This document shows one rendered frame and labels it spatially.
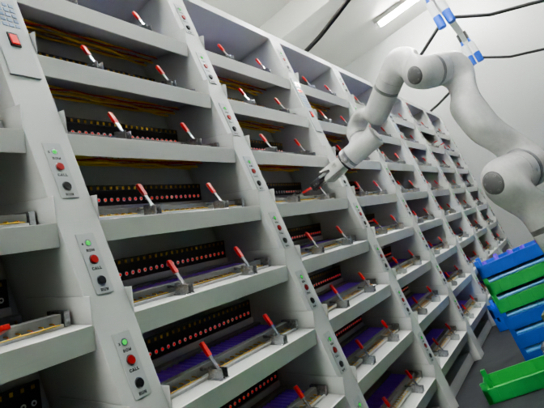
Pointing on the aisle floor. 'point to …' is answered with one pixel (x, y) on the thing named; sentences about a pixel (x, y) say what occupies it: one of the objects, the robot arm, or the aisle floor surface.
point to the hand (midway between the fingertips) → (316, 184)
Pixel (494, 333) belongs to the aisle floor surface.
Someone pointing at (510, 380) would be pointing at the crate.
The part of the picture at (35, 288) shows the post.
